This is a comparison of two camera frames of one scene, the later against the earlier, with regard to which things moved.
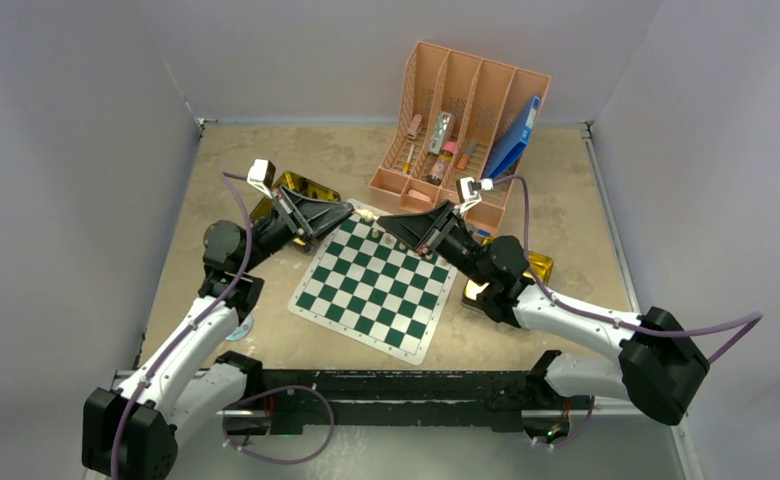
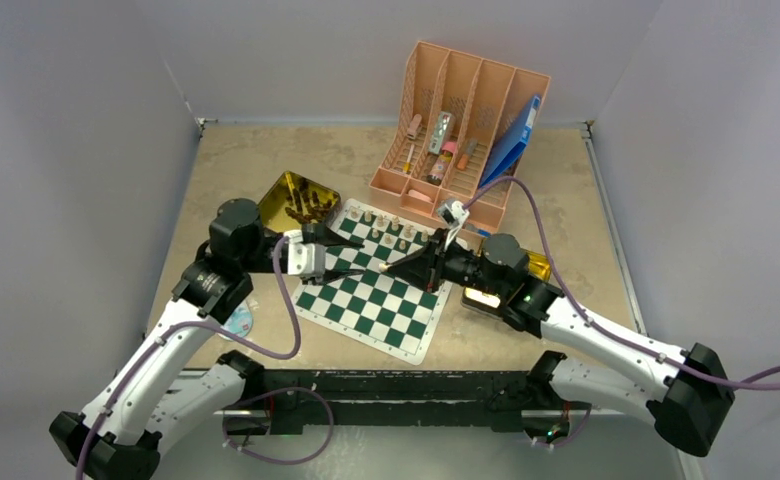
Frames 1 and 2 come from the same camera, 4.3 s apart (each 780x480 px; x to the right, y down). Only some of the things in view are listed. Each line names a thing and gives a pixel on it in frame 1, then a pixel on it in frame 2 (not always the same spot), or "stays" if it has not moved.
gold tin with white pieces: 540,266 stays
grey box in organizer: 439,132 stays
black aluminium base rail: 292,402 stays
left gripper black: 313,217 -> 321,233
